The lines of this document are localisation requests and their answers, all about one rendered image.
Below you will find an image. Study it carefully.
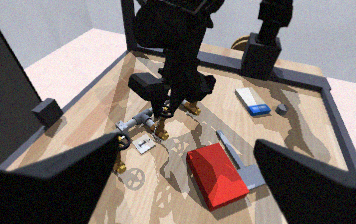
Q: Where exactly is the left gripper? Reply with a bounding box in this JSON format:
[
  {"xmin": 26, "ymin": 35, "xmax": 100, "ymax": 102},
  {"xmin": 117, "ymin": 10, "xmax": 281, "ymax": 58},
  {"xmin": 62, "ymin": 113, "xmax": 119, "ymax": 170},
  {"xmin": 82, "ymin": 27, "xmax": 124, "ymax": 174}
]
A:
[{"xmin": 128, "ymin": 48, "xmax": 200, "ymax": 119}]

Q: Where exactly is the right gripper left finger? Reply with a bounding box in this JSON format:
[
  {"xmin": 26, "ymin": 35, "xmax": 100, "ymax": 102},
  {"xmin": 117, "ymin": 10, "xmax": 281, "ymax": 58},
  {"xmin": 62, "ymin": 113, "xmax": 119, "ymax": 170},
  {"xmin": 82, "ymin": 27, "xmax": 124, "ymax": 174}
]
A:
[{"xmin": 0, "ymin": 133, "xmax": 119, "ymax": 224}]

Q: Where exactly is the red rectangular block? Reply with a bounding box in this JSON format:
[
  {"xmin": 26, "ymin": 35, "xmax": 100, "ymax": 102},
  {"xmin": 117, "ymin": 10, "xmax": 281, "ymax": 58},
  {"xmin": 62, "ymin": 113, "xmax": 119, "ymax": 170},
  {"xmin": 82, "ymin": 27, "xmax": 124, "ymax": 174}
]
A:
[{"xmin": 186, "ymin": 143, "xmax": 250, "ymax": 212}]

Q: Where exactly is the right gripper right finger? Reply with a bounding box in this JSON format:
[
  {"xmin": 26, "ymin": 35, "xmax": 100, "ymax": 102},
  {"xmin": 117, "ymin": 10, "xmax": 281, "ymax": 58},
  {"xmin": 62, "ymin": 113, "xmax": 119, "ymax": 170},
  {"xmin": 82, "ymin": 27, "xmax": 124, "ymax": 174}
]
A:
[{"xmin": 253, "ymin": 139, "xmax": 356, "ymax": 224}]

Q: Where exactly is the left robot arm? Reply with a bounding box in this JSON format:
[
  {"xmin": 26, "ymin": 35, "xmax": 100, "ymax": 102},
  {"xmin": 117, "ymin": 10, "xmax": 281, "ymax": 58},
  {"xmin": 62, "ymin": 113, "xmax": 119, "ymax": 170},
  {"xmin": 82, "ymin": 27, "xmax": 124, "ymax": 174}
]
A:
[{"xmin": 133, "ymin": 0, "xmax": 293, "ymax": 103}]

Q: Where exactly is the dark grey short cylinder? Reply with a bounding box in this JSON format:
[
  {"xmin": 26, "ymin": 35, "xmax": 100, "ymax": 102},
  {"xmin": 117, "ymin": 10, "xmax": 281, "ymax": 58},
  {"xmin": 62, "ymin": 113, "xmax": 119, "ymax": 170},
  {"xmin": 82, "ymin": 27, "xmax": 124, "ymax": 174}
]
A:
[{"xmin": 275, "ymin": 104, "xmax": 289, "ymax": 116}]

